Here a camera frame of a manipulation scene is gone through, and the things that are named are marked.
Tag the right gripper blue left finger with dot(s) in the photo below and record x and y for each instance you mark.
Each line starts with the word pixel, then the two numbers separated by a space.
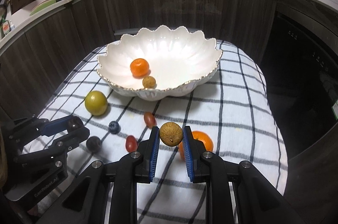
pixel 154 149

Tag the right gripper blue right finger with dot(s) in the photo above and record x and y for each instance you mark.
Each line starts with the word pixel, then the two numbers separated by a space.
pixel 187 153

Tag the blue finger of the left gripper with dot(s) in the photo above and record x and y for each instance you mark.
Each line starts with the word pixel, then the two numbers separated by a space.
pixel 56 126
pixel 71 140

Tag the red grape tomato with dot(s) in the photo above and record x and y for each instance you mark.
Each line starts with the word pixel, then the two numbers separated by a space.
pixel 131 144
pixel 149 120

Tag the brown longan fruit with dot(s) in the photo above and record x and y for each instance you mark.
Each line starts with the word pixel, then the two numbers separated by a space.
pixel 171 134
pixel 149 82

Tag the dark purple grape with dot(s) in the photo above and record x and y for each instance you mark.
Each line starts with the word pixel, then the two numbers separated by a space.
pixel 94 144
pixel 74 123

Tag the blueberry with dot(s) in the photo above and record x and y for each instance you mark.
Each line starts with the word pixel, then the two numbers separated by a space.
pixel 114 127

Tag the green round apple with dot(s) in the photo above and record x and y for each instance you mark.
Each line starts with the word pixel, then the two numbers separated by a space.
pixel 96 103

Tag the dark wood base cabinets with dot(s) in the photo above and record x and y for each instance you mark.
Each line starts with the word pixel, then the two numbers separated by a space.
pixel 34 66

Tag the white blue checkered cloth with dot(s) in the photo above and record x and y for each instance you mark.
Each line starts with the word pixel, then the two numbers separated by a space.
pixel 230 114

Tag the white scalloped ceramic bowl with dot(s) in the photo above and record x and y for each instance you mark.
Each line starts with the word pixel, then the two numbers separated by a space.
pixel 179 61

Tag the green dish tray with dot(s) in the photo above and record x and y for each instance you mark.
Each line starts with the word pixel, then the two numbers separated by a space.
pixel 41 6

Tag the built-in black dishwasher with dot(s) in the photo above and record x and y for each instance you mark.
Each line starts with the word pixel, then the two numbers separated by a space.
pixel 301 77

